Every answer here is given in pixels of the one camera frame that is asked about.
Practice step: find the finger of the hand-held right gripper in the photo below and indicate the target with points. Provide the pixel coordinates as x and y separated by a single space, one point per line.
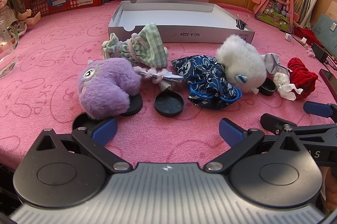
270 121
316 109

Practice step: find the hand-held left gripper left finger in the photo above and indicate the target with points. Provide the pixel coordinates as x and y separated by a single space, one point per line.
105 130

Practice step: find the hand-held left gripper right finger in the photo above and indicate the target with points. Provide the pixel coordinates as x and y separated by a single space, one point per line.
231 132

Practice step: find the black round lid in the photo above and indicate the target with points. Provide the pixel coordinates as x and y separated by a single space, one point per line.
80 121
168 104
135 105

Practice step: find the thick black round cap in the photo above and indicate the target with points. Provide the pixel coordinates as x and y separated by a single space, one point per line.
268 88

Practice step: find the red knitted piece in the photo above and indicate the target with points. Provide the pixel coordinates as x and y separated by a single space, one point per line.
302 76

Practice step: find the white tissue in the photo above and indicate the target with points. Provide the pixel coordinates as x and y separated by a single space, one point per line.
283 82

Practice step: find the purple plush toy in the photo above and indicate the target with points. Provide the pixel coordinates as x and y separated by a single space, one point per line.
105 87

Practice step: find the silver origami paper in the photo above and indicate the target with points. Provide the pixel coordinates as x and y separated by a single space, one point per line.
271 62

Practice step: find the white plush toy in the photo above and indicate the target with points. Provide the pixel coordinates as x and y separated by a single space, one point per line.
239 61

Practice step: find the paper with pipe cleaner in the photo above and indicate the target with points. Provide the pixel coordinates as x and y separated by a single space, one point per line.
168 78

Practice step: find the dark tablet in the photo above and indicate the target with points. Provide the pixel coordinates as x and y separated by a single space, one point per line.
329 82

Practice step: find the black rectangular device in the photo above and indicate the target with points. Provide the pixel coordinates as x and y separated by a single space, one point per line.
320 53

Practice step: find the small white plastic piece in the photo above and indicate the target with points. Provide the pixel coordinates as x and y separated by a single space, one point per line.
289 37
303 40

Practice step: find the red yarn bundle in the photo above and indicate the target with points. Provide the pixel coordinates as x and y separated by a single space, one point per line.
308 36

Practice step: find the pink rabbit-print towel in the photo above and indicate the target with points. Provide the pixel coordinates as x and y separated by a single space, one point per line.
52 55

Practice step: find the black binder clip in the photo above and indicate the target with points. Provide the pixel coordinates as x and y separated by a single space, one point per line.
240 24

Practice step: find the pink house-shaped toy case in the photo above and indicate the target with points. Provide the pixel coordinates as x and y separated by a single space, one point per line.
276 3

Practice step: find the glass jar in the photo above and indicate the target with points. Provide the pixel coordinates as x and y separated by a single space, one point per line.
6 61

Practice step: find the brown-haired doll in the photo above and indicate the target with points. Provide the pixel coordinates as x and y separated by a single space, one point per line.
8 11

